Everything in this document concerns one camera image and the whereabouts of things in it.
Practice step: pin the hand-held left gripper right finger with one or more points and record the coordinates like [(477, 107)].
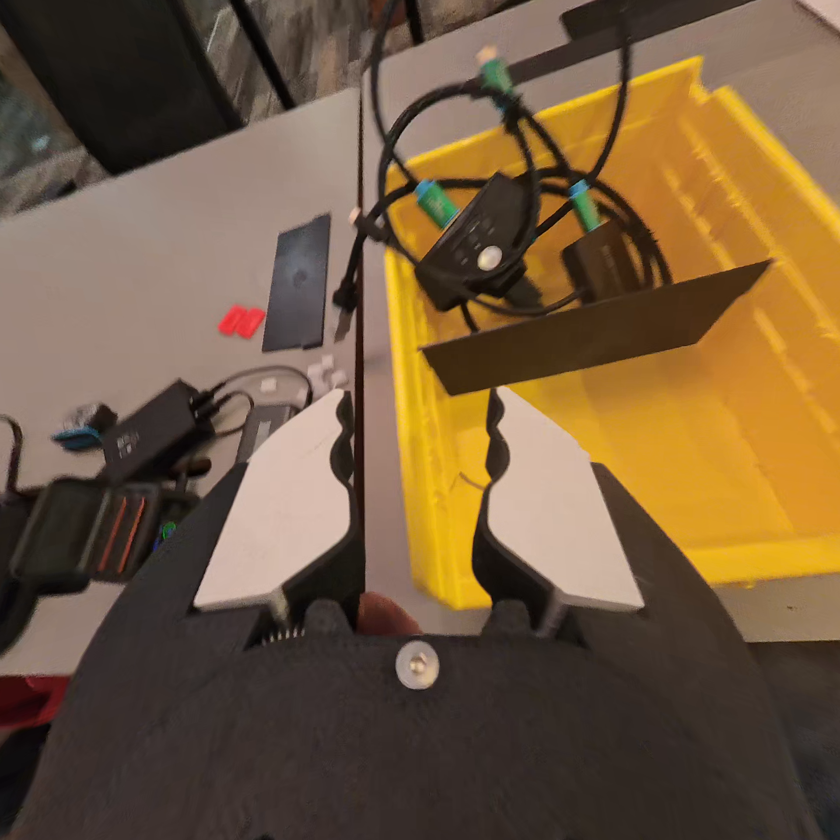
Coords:
[(558, 525)]

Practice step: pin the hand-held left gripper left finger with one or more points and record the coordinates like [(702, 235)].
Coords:
[(282, 518)]

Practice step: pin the yellow plastic bin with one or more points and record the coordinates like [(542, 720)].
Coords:
[(689, 426)]

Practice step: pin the dark grey hdmi switch box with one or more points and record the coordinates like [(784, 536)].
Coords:
[(479, 249)]

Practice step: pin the black hub with white lettering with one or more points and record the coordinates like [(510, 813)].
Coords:
[(262, 426)]

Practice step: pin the small white plastic piece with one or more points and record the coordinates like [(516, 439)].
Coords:
[(269, 385), (325, 374)]

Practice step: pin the black power bank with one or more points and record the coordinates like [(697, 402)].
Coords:
[(151, 433)]

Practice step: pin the black bin divider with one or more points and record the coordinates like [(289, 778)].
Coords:
[(590, 328)]

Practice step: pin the black battery charger case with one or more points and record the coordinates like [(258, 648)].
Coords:
[(79, 531)]

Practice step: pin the small black blue device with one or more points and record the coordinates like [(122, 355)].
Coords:
[(88, 426)]

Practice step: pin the black flat plate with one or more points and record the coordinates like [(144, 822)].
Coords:
[(298, 282)]

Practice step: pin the black high-back office chair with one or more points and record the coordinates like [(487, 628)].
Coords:
[(131, 79)]

